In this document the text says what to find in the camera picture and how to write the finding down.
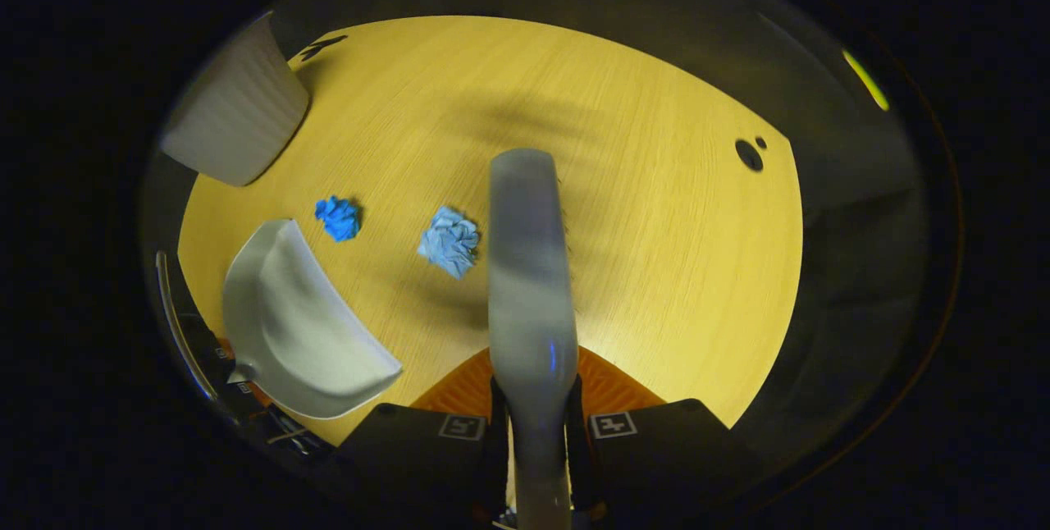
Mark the dark blue paper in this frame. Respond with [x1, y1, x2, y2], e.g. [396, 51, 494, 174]
[315, 195, 362, 243]

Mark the white garbage bin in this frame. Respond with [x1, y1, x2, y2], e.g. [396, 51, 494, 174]
[160, 11, 311, 188]

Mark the wooden desktop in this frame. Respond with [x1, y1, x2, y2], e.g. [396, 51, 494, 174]
[176, 15, 805, 449]

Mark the small white broom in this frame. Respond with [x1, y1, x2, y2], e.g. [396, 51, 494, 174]
[488, 147, 579, 530]

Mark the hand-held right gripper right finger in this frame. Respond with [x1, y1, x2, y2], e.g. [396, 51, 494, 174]
[566, 345, 765, 528]

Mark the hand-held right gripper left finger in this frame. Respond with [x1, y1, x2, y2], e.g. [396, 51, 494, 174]
[335, 347, 506, 528]

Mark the white dustpan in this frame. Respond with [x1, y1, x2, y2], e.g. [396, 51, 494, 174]
[221, 218, 404, 420]

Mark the light blue paper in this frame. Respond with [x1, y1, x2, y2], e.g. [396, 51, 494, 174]
[417, 205, 482, 280]

